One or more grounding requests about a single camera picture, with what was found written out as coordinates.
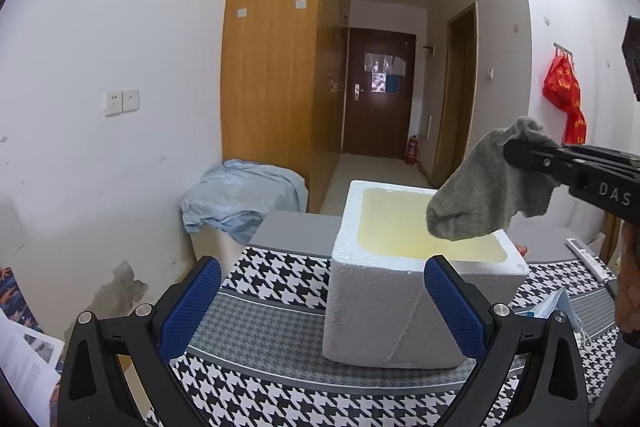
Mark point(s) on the wooden wardrobe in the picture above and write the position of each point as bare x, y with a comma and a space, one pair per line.
270, 82

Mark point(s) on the grey sock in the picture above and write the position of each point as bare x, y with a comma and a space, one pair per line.
475, 192

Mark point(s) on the red fire extinguisher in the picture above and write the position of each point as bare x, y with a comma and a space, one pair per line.
410, 151

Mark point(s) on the person's right hand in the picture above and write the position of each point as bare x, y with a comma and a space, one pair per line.
630, 287

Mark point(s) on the white wall switch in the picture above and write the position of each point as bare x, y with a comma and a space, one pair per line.
131, 100

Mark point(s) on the white foam box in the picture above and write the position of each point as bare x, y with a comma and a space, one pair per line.
370, 307

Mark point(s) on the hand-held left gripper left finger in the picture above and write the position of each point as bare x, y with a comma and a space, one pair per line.
192, 302

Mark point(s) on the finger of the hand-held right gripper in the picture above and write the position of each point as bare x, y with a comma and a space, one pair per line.
535, 154
557, 177

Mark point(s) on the paper notices on door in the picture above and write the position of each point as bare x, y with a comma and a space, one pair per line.
382, 69

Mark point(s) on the white remote control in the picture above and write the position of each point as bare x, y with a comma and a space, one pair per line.
590, 257

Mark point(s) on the white paper sheets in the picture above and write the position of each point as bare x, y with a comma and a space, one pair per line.
20, 357

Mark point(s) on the black white houndstooth mat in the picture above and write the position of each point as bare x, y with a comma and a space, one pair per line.
280, 322

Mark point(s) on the light blue cloth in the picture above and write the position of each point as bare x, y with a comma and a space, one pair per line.
235, 197

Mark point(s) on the red snack packet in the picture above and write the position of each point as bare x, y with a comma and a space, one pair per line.
523, 250

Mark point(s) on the light wooden side door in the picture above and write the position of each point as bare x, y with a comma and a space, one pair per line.
460, 107

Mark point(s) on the white wall socket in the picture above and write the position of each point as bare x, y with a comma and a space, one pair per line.
113, 103

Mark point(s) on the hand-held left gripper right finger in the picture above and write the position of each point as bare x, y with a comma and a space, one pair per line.
452, 302

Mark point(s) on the dark patterned cloth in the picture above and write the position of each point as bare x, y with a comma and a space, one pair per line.
12, 297

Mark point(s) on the dark brown door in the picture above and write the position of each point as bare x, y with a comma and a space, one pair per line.
360, 122

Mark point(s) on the blue face mask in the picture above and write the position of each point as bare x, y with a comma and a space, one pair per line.
555, 302

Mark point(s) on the red hanging bag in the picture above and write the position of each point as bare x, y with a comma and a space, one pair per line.
562, 87

